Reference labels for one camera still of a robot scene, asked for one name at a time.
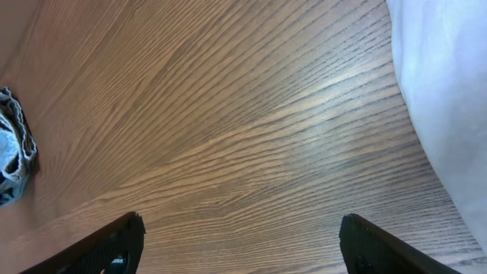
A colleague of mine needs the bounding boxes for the beige pink shorts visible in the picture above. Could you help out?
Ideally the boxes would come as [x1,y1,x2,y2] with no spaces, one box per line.
[387,0,486,248]

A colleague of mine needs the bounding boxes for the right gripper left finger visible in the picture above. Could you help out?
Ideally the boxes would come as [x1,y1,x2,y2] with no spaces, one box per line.
[22,212,145,274]

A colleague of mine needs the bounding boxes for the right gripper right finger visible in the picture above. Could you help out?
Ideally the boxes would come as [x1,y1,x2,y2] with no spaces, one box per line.
[339,214,460,274]

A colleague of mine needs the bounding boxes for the light blue denim shorts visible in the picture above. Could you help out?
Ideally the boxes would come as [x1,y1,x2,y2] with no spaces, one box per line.
[1,87,37,207]

